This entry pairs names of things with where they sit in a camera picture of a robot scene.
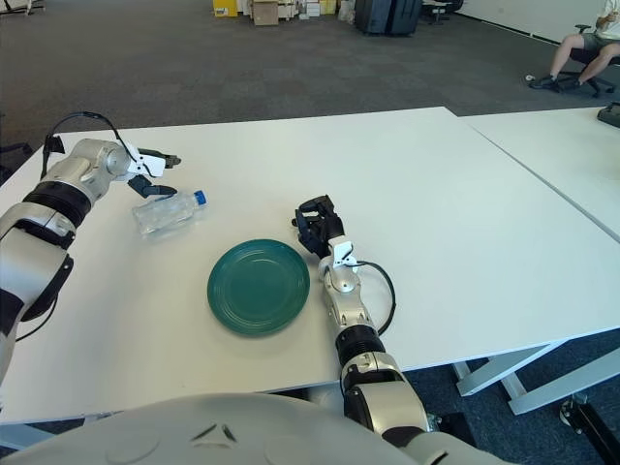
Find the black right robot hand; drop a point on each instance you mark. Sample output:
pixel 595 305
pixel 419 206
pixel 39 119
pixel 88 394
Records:
pixel 319 232

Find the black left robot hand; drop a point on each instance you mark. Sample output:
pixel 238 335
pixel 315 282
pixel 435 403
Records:
pixel 150 190

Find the clear plastic bottle blue cap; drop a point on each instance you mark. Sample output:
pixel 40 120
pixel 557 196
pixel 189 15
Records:
pixel 160 215

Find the green round plate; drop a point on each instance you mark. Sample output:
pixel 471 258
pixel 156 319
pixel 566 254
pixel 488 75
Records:
pixel 257 286

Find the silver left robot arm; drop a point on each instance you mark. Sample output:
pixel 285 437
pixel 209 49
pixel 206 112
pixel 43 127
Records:
pixel 82 167

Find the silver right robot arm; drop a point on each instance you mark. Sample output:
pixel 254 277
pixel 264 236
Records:
pixel 344 286

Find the black office chair with armrest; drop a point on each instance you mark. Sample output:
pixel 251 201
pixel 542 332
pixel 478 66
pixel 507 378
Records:
pixel 14 152

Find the yellow cardboard box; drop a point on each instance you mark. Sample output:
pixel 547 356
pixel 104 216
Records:
pixel 224 7

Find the brown cardboard box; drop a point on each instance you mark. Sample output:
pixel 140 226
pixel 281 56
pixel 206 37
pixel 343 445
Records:
pixel 265 13

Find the white chair base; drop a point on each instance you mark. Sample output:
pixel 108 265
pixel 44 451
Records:
pixel 30 6

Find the white plastic bag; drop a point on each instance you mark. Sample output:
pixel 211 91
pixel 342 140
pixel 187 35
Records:
pixel 347 12

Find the pile of pale cartons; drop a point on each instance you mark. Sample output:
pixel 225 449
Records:
pixel 310 7

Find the grey robot torso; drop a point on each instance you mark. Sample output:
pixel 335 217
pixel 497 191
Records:
pixel 194 436

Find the black office chair far away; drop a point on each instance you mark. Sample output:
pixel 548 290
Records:
pixel 440 10

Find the seated person in shorts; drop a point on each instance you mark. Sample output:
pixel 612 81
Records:
pixel 566 51

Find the black device on table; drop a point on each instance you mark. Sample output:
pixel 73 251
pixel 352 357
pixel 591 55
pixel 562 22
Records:
pixel 609 114

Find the black office chair under person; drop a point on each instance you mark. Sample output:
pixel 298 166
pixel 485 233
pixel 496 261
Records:
pixel 582 55

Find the black wheeled stand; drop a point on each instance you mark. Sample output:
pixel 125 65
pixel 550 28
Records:
pixel 596 426

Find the white table frame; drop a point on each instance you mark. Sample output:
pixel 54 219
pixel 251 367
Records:
pixel 472 382
pixel 533 397

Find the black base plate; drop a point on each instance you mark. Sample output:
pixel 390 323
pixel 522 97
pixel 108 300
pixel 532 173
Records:
pixel 457 428

